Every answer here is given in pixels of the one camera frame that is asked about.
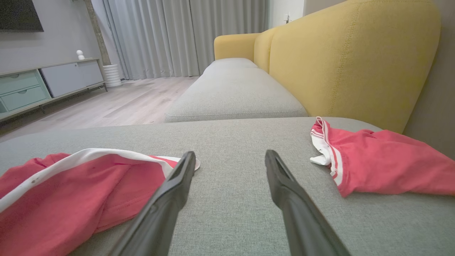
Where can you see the yellow sofa armrest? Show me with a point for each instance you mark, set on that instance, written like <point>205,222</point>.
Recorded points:
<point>236,46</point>

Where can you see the low TV cabinet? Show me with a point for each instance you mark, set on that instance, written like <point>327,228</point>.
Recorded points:
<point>53,83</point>

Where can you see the large grey sofa seat cushion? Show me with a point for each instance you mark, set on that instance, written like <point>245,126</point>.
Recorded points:
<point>231,142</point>

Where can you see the grey sofa back cushion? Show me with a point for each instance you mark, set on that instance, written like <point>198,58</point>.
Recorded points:
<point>234,96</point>

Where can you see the small white figurine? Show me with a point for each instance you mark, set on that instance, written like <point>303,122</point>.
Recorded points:
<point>80,55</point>

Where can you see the brown wooden post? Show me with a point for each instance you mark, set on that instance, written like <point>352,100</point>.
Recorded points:
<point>97,32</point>

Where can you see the red basketball jersey black numbers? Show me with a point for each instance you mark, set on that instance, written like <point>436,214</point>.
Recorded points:
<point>387,163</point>

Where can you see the grey cabinet door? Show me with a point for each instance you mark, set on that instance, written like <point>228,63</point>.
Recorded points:
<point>71,78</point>

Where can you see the black television screen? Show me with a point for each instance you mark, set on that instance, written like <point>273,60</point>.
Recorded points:
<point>19,14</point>

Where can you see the grey pleated curtain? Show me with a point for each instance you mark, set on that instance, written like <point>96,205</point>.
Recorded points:
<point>177,39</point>

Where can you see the yellow sofa backrest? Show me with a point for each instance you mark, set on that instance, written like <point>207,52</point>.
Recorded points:
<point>348,60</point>
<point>265,49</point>

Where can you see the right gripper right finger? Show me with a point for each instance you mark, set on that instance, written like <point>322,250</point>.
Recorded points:
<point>302,217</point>

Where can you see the red shorts white hem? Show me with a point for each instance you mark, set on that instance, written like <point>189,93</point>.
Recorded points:
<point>71,195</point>

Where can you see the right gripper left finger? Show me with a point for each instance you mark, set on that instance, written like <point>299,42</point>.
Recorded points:
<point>160,213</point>

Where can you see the white ribbed vase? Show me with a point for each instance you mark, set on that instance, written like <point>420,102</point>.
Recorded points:
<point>112,75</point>

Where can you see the pale green cabinet drawer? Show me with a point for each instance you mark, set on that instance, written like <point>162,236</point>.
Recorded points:
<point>23,99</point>
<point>17,82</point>

